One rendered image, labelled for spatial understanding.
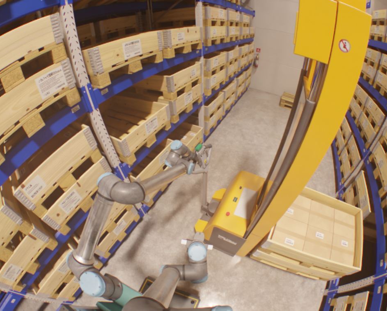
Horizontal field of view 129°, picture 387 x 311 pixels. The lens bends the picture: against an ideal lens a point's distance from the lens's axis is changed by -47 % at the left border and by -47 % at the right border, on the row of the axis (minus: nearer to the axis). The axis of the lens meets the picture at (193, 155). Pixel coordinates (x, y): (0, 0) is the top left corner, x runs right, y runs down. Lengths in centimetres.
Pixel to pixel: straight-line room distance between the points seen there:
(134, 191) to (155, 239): 186
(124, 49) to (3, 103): 102
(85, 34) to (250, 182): 298
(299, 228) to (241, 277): 106
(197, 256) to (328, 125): 83
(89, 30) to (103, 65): 146
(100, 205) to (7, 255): 113
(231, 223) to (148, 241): 139
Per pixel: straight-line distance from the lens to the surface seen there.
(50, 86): 127
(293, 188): 106
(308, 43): 70
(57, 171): 144
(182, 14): 312
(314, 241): 200
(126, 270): 269
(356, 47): 74
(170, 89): 214
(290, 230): 190
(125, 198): 87
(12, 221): 155
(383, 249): 235
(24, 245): 172
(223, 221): 174
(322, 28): 71
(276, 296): 268
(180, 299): 217
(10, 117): 124
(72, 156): 145
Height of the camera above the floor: 247
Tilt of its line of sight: 44 degrees down
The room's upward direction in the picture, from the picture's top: 3 degrees counter-clockwise
